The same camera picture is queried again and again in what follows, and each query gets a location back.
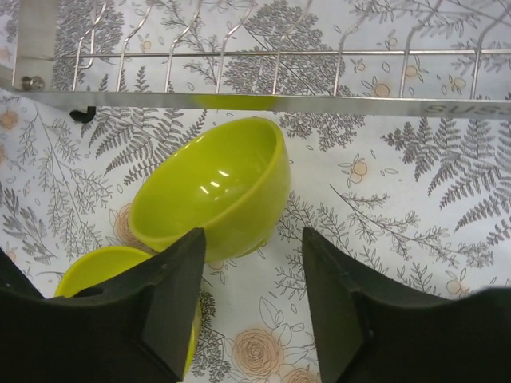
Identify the floral table mat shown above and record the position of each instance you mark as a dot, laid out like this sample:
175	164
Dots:
423	200

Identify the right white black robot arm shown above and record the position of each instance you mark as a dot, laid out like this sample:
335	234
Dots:
135	327

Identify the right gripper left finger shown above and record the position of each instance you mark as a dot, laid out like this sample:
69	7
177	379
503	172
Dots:
134	327

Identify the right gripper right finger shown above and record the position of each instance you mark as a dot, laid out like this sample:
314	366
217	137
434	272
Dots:
369	328

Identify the lime green bowl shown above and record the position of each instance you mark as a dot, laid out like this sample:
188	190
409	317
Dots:
232	181
98	266

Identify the steel two-tier dish rack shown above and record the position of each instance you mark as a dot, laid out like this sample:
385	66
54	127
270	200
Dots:
32	72

